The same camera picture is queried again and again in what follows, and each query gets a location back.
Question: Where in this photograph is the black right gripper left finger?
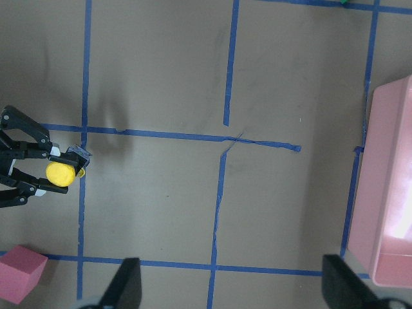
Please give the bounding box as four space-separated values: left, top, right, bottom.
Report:
75 257 142 309

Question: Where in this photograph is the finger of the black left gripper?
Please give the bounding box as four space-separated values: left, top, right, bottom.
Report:
49 146 86 169
34 178 68 196

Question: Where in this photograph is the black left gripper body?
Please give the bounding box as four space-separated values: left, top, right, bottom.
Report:
1 106 52 208

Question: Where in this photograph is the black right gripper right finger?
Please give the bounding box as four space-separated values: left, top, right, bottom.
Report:
321 254 411 309

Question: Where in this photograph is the pink plastic bin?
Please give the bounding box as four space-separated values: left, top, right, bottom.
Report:
348 76 411 288

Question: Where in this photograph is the pink foam cube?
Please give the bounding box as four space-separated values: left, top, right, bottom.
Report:
1 245 48 304

